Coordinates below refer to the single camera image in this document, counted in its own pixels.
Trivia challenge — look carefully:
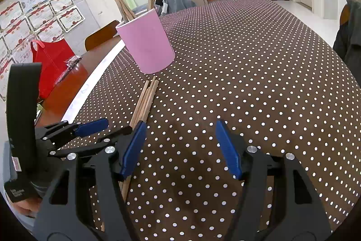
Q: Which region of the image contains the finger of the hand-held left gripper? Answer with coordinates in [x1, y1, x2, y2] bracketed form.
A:
[34, 118, 109, 146]
[49, 126, 134, 159]

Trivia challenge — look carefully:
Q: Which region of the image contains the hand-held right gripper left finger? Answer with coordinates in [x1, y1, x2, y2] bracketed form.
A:
[33, 121, 148, 241]

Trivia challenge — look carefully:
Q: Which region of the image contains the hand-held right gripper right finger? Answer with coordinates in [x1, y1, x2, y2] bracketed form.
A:
[215, 119, 332, 241]

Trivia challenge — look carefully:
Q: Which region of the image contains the pile of chopsticks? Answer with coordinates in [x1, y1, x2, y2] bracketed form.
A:
[100, 76, 160, 232]

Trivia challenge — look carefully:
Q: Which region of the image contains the pink cup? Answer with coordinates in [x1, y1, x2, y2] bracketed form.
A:
[116, 7, 176, 74]

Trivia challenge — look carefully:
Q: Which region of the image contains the person's left hand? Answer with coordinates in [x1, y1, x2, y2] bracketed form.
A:
[10, 197, 43, 218]

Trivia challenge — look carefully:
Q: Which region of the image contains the red tote bag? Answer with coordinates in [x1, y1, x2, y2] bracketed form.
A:
[30, 39, 83, 99]

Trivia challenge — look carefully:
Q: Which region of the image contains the clear plastic bag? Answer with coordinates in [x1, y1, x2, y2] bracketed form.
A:
[55, 56, 83, 87]

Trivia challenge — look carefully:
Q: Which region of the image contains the brown polka-dot tablecloth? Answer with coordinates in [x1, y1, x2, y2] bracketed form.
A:
[60, 0, 355, 241]

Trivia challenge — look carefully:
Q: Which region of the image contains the wooden chair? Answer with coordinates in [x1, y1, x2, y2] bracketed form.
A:
[85, 20, 121, 51]

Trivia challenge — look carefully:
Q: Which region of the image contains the grey jacket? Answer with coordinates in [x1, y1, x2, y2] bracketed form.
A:
[132, 0, 197, 17]

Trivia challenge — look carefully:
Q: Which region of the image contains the dark grey coat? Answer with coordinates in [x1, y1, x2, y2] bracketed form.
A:
[332, 0, 361, 61]

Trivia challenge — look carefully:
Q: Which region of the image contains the wall of award certificates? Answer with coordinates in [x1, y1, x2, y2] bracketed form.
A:
[0, 0, 86, 102]

